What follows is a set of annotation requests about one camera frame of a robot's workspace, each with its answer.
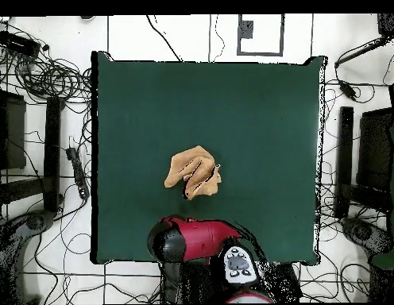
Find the tan terry towel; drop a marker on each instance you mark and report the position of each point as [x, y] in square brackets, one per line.
[184, 165]

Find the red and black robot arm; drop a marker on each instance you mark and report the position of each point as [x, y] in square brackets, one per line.
[200, 238]

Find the dark green table cloth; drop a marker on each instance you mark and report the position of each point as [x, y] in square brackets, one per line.
[247, 127]

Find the black power strip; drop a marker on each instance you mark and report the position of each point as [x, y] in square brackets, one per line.
[78, 171]

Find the black metal stand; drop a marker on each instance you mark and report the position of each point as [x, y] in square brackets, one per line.
[52, 152]
[345, 152]

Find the black wheeled stand leg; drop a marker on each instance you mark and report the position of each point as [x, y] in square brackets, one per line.
[362, 232]
[36, 220]

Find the black power adapter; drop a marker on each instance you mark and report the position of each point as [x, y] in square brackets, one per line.
[348, 89]

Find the black rod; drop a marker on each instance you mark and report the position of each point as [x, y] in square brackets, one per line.
[362, 51]

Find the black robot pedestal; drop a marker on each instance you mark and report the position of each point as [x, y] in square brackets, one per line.
[190, 282]

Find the black network switch box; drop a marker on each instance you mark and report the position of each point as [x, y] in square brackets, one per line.
[19, 43]

